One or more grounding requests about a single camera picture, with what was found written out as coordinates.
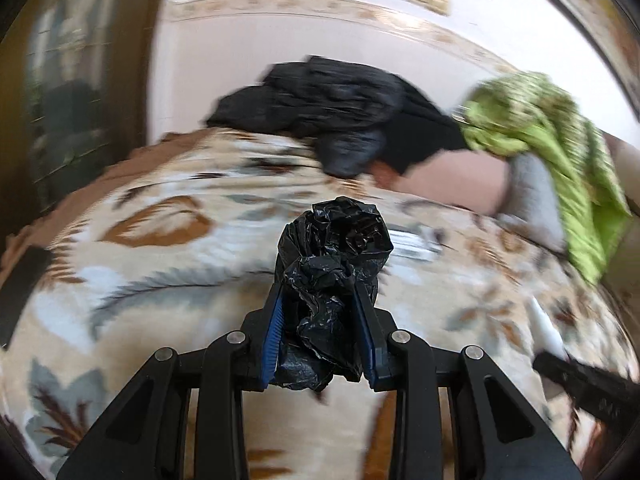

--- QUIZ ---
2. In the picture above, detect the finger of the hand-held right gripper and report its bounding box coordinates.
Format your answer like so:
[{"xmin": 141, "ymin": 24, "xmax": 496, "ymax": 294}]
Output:
[{"xmin": 533, "ymin": 351, "xmax": 640, "ymax": 423}]

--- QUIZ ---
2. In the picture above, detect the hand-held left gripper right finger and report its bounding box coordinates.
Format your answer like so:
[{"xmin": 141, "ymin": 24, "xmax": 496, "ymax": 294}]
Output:
[{"xmin": 352, "ymin": 280, "xmax": 583, "ymax": 480}]

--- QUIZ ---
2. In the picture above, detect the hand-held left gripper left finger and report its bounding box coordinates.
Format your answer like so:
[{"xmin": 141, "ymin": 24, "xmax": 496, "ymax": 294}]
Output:
[{"xmin": 56, "ymin": 280, "xmax": 288, "ymax": 480}]

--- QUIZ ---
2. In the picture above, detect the white sock with green cuff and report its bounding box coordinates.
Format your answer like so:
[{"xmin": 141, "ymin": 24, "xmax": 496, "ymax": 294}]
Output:
[{"xmin": 527, "ymin": 297, "xmax": 573, "ymax": 363}]

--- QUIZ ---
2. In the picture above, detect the black plastic bag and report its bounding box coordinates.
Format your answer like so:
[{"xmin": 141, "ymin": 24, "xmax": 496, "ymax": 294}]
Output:
[{"xmin": 272, "ymin": 196, "xmax": 395, "ymax": 393}]

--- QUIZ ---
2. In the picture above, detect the crumpled white paper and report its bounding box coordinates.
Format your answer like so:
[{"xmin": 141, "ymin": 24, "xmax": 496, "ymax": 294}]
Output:
[{"xmin": 387, "ymin": 230, "xmax": 446, "ymax": 263}]

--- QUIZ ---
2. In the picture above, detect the leaf-print blanket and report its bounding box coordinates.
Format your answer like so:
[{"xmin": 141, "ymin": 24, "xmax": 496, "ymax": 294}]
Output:
[{"xmin": 0, "ymin": 127, "xmax": 636, "ymax": 480}]

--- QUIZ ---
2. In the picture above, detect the grey quilted pillow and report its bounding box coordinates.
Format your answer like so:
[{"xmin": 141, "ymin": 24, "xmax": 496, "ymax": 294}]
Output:
[{"xmin": 497, "ymin": 152, "xmax": 571, "ymax": 256}]

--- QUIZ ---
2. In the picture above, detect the black cloth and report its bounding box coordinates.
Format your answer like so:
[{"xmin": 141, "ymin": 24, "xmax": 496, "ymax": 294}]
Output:
[{"xmin": 372, "ymin": 80, "xmax": 473, "ymax": 177}]

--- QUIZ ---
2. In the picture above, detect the black puffer jacket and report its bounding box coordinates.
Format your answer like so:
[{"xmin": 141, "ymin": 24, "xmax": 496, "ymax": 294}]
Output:
[{"xmin": 206, "ymin": 55, "xmax": 408, "ymax": 179}]

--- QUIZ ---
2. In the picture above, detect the black smartphone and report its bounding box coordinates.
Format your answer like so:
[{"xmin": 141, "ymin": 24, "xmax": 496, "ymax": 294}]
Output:
[{"xmin": 0, "ymin": 247, "xmax": 55, "ymax": 348}]

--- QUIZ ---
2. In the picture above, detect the green patterned quilt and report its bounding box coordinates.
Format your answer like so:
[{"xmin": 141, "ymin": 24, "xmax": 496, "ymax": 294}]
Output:
[{"xmin": 460, "ymin": 72, "xmax": 633, "ymax": 286}]

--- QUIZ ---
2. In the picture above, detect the wooden door with stained glass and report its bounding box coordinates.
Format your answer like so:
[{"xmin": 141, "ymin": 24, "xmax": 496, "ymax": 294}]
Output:
[{"xmin": 0, "ymin": 0, "xmax": 171, "ymax": 241}]

